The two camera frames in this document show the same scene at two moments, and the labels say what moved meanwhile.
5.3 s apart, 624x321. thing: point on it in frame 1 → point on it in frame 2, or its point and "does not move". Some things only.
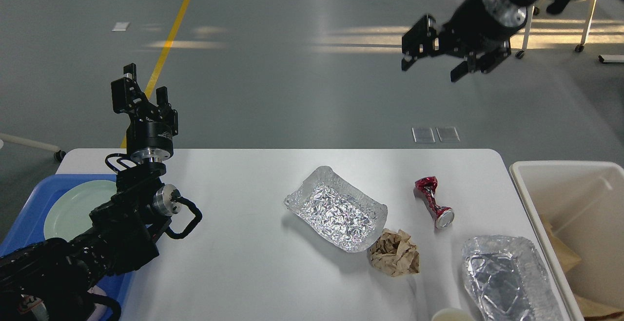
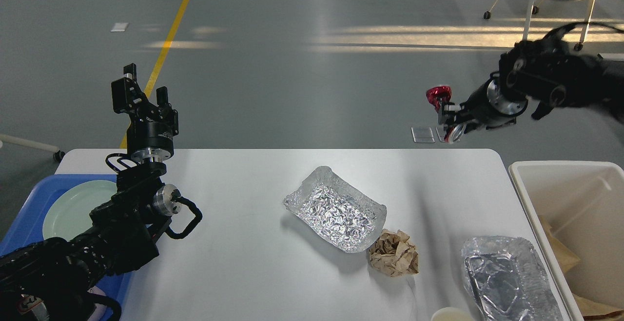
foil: x=505 y=281 does not move
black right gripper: x=484 y=25 → x=488 y=107
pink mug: x=100 y=309 does not move
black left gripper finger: x=127 y=95 does not move
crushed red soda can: x=442 y=216 → x=438 y=95
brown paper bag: x=566 y=257 does not move
